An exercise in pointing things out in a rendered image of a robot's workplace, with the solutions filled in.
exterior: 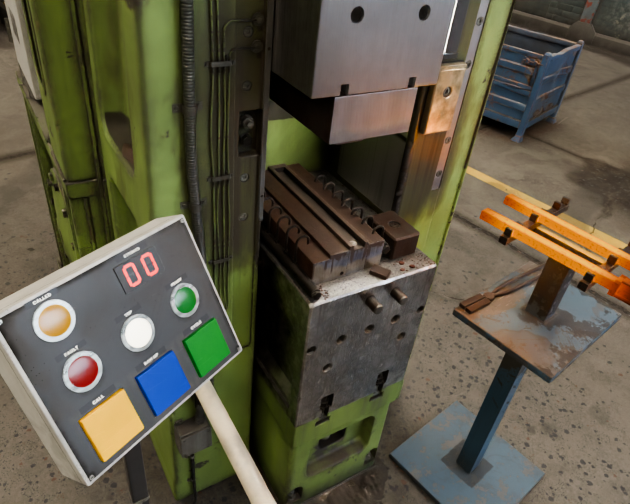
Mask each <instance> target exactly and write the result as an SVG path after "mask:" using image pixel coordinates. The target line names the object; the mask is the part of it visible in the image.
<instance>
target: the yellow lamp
mask: <svg viewBox="0 0 630 504"><path fill-rule="evenodd" d="M70 324H71V315H70V312H69V311H68V309H66V308H65V307H64V306H62V305H58V304H54V305H50V306H47V307H46V308H45V309H44V310H43V311H42V312H41V314H40V315H39V319H38V325H39V328H40V330H41V331H42V333H44V334H45V335H47V336H50V337H57V336H60V335H62V334H64V333H65V332H66V331H67V330H68V328H69V327H70Z"/></svg>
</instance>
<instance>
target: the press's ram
mask: <svg viewBox="0 0 630 504"><path fill-rule="evenodd" d="M455 4H456V0H274V15H273V34H272V53H271V71H272V72H274V73H275V74H277V75H278V76H280V77H281V78H282V79H284V80H285V81H287V82H288V83H289V84H291V85H292V86H294V87H295V88H296V89H298V90H299V91H301V92H302V93H304V94H305V95H306V96H308V97H309V98H311V99H317V98H325V97H334V96H340V91H341V92H343V93H344V94H346V95H351V94H359V93H368V92H376V91H385V90H393V89H401V88H407V87H408V85H410V86H412V87H418V86H427V85H435V84H436V83H437V80H438V75H439V71H440V67H441V63H442V59H443V55H444V50H445V46H446V42H447V38H448V34H449V29H450V25H451V21H452V17H453V13H454V9H455Z"/></svg>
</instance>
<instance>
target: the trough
mask: <svg viewBox="0 0 630 504"><path fill-rule="evenodd" d="M275 170H276V171H277V172H278V173H279V174H280V175H281V176H282V177H283V178H284V179H285V180H286V181H287V182H288V183H289V184H290V185H291V186H292V187H293V188H294V189H295V190H296V191H298V192H299V193H300V194H301V195H302V196H303V197H304V198H305V199H306V200H307V201H308V202H309V203H310V204H311V205H312V206H313V207H314V208H315V209H316V210H317V211H318V212H319V213H320V214H321V215H322V216H323V217H324V218H326V219H327V220H328V221H329V222H330V223H331V224H332V225H333V226H334V227H335V228H336V229H337V230H338V231H339V232H340V233H341V234H342V235H343V236H344V237H345V238H346V239H347V240H348V241H349V242H350V241H355V242H357V245H355V246H354V250H357V249H361V248H364V247H365V244H366V242H365V241H364V240H363V239H362V238H361V237H359V236H358V235H357V234H356V233H355V232H354V231H353V230H352V229H351V228H350V227H349V226H348V225H347V224H346V223H344V222H343V221H342V220H341V219H340V218H339V217H338V216H337V215H336V214H335V213H334V212H333V211H332V210H330V209H329V208H328V207H327V206H326V205H325V204H324V203H323V202H322V201H321V200H320V199H319V198H318V197H317V196H315V195H314V194H313V193H312V192H311V191H310V190H309V189H308V188H307V187H306V186H305V185H304V184H303V183H302V182H300V181H299V180H298V179H297V178H296V177H295V176H294V175H293V174H292V173H291V172H290V171H289V170H288V169H286V168H285V167H281V168H276V169H275Z"/></svg>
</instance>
